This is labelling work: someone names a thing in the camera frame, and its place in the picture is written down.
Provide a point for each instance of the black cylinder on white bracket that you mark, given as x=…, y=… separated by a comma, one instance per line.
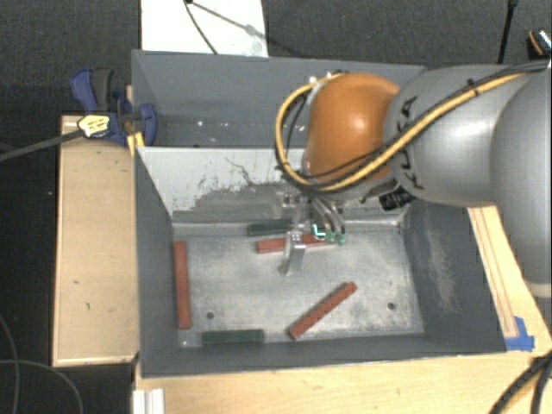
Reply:
x=394, y=200

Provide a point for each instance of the dark green flat block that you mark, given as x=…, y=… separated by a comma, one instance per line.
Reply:
x=233, y=337
x=268, y=227

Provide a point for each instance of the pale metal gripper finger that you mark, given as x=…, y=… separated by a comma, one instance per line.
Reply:
x=284, y=260
x=299, y=258

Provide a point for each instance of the grey metal bin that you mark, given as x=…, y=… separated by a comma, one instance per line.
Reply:
x=241, y=287

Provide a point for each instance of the pale wood board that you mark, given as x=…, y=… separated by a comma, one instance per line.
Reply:
x=95, y=248

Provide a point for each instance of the red-brown flat block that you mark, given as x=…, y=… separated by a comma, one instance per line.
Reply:
x=271, y=245
x=322, y=311
x=183, y=285

